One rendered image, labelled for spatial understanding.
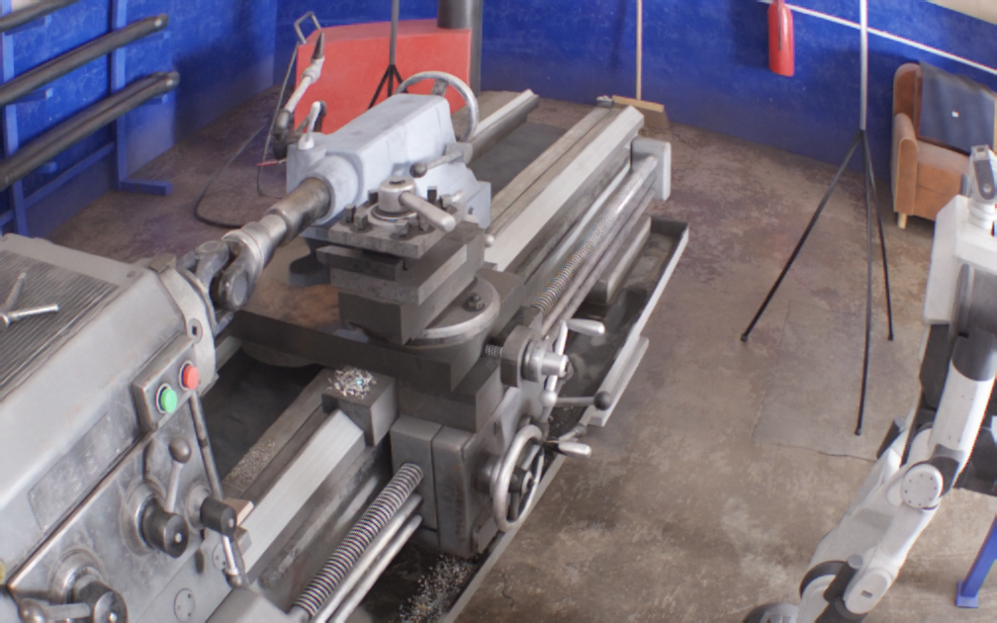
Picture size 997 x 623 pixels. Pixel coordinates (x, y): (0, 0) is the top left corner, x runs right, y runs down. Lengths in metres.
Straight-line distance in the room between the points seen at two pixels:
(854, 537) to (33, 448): 1.36
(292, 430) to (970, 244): 1.19
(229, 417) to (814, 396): 2.13
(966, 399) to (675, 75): 4.76
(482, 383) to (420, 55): 3.05
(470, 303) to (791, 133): 4.16
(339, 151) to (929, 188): 3.63
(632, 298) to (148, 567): 2.17
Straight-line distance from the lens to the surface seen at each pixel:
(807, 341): 3.75
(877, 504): 1.59
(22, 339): 1.09
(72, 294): 1.15
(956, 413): 1.26
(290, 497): 1.56
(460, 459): 1.74
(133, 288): 1.13
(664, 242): 3.36
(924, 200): 5.06
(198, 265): 1.57
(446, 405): 1.75
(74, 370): 1.03
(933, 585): 2.75
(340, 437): 1.69
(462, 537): 1.86
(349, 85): 4.74
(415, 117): 2.11
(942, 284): 1.33
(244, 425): 1.93
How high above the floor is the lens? 1.82
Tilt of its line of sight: 29 degrees down
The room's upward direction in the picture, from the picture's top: 1 degrees clockwise
